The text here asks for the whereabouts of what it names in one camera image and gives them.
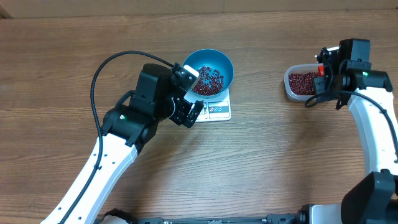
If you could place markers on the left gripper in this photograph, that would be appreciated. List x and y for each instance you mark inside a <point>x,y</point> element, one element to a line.
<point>180,117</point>

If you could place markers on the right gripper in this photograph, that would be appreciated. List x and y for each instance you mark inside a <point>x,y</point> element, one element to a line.
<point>319,88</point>

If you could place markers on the orange measuring scoop blue handle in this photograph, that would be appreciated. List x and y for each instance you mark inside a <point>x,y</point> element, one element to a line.
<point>321,72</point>

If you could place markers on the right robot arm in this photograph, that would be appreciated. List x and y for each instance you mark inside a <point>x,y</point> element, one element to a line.
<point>346,76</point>

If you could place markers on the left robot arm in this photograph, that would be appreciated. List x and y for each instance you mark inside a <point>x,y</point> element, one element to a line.
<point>126,128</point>

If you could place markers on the white digital kitchen scale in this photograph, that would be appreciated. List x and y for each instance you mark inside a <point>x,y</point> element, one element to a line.
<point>215,108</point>

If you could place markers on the red beans in bowl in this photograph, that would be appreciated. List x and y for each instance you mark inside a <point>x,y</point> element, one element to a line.
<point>210,83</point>

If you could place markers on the blue metal bowl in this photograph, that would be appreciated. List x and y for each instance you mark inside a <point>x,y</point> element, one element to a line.
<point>214,59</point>

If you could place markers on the clear plastic container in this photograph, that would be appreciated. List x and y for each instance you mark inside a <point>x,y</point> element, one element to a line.
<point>303,68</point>

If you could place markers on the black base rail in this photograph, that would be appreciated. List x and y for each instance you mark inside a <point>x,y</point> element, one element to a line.
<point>116,216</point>

